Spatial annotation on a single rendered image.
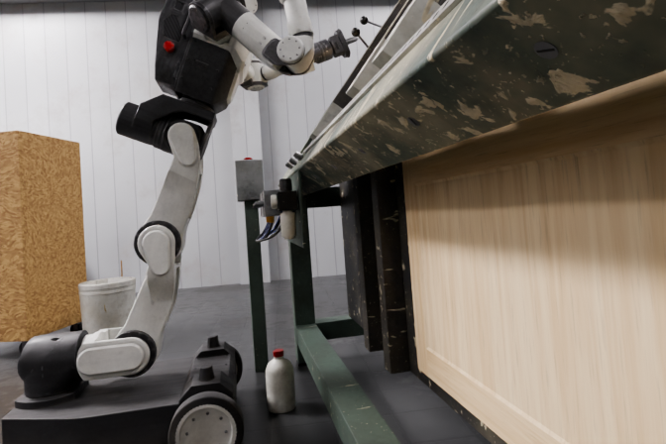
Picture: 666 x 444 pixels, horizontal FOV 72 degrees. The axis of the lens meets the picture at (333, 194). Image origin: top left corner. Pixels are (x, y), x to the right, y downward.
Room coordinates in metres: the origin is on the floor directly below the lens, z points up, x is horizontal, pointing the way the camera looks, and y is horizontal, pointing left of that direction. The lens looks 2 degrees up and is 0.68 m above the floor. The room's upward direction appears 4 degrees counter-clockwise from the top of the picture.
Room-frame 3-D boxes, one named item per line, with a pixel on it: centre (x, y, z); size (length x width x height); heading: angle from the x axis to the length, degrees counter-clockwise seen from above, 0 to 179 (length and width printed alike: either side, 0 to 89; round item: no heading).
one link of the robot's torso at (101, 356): (1.49, 0.72, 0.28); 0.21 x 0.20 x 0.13; 102
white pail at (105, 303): (2.67, 1.34, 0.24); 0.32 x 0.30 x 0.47; 6
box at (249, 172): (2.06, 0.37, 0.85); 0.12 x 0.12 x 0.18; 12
